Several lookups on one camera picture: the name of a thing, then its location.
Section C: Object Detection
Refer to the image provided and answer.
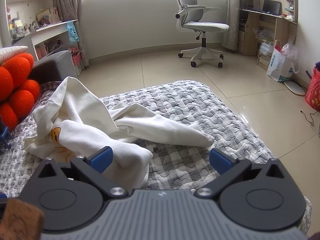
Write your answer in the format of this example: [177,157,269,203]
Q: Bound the black floor cable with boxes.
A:
[301,110,320,128]

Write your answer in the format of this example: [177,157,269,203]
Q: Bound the clear storage boxes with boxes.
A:
[257,41,275,70]

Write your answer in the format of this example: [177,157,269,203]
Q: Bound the grey checked quilt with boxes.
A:
[0,79,313,233]

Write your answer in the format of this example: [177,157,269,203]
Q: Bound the white shelf desk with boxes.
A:
[0,0,83,60]

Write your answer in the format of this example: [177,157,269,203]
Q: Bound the brown fuzzy cloth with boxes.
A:
[0,199,45,240]

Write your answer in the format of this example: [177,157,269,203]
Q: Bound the patterned grey curtain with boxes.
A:
[222,0,242,51]
[53,0,90,68]

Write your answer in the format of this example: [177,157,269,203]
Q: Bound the red bag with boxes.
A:
[305,66,320,111]

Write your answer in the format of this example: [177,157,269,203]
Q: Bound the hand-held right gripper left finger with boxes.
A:
[32,146,127,197]

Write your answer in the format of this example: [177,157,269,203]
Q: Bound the grey sofa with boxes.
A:
[29,50,79,85]

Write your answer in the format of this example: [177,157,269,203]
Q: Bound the orange flower cushion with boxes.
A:
[0,53,41,132]

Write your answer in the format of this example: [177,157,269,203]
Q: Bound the grey office chair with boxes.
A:
[168,0,230,68]

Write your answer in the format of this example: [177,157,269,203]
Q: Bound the black laptop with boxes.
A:
[262,0,282,16]

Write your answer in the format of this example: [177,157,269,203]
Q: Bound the white printed sweatshirt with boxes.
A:
[24,76,215,190]

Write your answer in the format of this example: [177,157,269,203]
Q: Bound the white paper shopping bag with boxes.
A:
[266,40,300,82]

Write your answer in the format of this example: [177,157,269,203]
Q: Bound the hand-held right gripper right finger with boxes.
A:
[194,148,290,198]

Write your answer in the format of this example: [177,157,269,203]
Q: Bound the blue plastic bag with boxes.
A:
[66,21,80,43]

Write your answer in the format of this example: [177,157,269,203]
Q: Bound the white oval board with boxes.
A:
[285,80,306,96]

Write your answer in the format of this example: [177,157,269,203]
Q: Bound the white striped pillow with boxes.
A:
[0,45,29,64]

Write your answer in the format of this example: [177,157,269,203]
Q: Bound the pink basket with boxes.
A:
[71,50,83,67]

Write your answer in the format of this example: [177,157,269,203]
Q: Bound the clear plastic bag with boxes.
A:
[281,43,299,65]

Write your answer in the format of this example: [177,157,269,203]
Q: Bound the wooden desk with shelves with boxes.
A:
[239,0,299,70]

